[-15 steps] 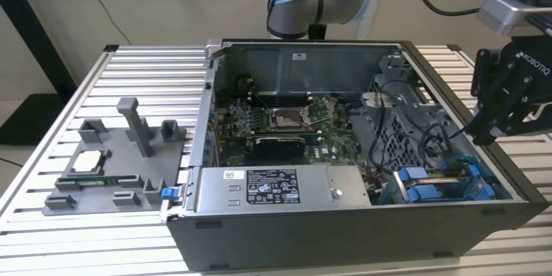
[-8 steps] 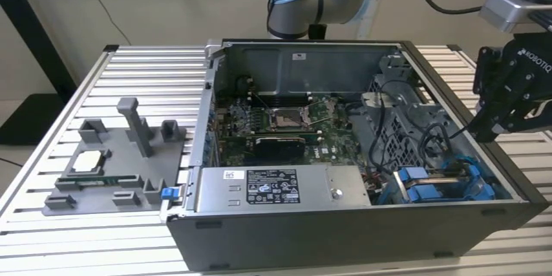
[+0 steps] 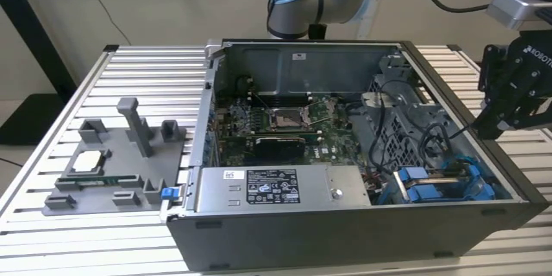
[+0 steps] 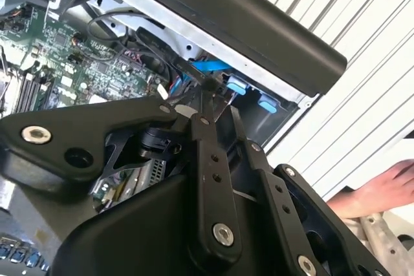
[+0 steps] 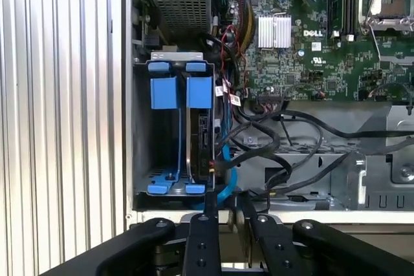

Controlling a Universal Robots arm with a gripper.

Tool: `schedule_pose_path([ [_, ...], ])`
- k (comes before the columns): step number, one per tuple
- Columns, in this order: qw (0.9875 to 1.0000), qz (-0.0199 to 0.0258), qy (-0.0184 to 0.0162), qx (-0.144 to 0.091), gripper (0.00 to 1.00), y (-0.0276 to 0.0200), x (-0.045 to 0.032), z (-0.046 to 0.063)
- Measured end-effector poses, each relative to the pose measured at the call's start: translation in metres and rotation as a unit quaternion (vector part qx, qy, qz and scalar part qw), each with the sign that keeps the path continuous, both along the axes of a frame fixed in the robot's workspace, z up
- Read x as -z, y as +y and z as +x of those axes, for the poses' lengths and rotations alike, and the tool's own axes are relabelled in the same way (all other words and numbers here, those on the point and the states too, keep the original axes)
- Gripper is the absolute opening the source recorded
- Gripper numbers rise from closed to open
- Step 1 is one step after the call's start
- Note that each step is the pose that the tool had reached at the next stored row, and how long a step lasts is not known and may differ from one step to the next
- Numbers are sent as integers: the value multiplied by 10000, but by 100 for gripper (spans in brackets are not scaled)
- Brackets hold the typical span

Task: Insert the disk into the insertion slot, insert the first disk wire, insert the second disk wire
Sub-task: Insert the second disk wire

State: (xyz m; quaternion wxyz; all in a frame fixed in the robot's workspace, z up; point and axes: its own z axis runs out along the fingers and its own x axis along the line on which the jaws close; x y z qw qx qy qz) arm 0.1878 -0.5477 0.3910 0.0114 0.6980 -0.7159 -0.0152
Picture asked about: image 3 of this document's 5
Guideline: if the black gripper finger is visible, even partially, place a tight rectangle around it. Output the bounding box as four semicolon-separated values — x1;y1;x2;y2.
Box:
471;44;515;141
495;94;552;132

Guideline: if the black disk wire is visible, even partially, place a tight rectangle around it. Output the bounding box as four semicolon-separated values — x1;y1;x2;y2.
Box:
420;123;475;164

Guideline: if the hard disk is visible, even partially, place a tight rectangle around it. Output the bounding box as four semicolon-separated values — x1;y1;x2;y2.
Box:
395;158;491;204

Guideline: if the metal disk bay cage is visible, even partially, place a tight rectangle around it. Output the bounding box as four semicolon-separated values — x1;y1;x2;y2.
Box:
354;74;450;173

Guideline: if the black RAM slot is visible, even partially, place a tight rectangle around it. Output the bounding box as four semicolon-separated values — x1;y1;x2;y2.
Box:
248;125;320;133

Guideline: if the green motherboard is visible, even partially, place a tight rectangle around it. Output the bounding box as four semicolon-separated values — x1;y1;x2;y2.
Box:
214;94;372;173

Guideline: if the silver power supply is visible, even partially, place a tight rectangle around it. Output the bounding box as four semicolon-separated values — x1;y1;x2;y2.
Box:
196;165;372;214

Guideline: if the CPU socket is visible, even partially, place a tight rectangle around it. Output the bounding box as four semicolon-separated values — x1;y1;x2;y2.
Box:
270;106;306;130

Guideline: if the black graphics card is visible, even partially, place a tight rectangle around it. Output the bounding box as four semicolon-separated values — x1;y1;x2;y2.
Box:
254;136;308;158

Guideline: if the thin metal locking lever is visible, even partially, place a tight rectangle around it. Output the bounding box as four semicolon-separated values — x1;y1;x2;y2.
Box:
251;90;276;111

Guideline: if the open black PC case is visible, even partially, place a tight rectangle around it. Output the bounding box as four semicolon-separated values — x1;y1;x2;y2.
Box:
160;38;551;272

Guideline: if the grey parts rack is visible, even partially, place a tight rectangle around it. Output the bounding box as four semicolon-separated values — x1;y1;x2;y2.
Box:
40;96;191;217

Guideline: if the green RAM stick on rack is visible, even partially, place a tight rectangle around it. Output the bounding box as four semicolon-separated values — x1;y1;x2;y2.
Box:
59;176;134;186

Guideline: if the silver CPU plate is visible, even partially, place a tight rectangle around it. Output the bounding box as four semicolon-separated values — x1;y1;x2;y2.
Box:
72;152;106;173

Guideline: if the black object on floor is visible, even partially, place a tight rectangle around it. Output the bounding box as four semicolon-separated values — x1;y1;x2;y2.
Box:
0;92;71;146

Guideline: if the blue disk wire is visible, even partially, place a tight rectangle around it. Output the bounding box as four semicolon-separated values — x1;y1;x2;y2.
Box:
443;155;480;173

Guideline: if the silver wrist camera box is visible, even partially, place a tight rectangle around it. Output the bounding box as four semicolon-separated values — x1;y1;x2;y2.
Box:
486;0;546;30

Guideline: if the long thin black cable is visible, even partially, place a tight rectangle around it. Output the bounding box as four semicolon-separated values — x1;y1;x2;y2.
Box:
368;78;435;172

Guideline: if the yellow red wire bundle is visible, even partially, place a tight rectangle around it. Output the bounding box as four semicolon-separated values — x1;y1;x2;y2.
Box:
364;167;392;195

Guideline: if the thin black wall cable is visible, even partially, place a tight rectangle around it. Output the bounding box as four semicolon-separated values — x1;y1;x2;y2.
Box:
71;0;134;46

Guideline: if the black frame post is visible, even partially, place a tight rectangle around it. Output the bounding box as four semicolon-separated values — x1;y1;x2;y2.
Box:
0;0;80;96

